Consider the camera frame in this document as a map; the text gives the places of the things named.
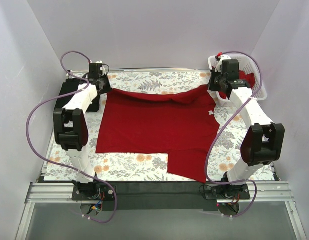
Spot red t-shirt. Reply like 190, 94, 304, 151
96, 85, 220, 183

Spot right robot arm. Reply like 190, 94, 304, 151
208, 54, 285, 199

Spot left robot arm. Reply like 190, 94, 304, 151
53, 61, 112, 200

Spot red t-shirts in basket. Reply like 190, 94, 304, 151
219, 70, 256, 100

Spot white plastic laundry basket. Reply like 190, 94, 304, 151
207, 52, 267, 107

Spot folded black t-shirt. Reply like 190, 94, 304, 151
54, 78, 100, 113

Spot floral patterned table mat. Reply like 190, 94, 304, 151
43, 70, 281, 182

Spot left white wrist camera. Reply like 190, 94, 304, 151
89, 61, 104, 72

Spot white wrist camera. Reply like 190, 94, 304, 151
214, 52, 232, 72
89, 61, 104, 72

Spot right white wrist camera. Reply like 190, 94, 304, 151
214, 52, 232, 72

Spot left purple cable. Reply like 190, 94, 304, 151
26, 51, 119, 224

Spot purple cable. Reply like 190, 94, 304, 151
26, 51, 119, 224
199, 51, 265, 218

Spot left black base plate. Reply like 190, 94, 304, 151
71, 184, 115, 201

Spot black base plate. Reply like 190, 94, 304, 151
71, 184, 115, 201
199, 184, 251, 200

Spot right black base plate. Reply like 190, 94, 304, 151
199, 184, 251, 200

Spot aluminium frame rail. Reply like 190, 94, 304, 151
16, 181, 307, 240

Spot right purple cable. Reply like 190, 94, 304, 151
199, 51, 265, 218

